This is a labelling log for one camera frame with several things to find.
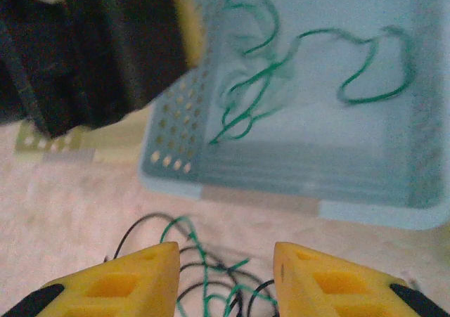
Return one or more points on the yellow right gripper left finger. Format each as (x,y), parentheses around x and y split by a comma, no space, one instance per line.
(123,289)

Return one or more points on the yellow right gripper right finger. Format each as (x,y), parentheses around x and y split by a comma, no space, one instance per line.
(334,289)

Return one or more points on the yellow plastic bin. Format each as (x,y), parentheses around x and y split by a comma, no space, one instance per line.
(116,145)

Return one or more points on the blue plastic bin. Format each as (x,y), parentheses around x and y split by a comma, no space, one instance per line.
(316,137)

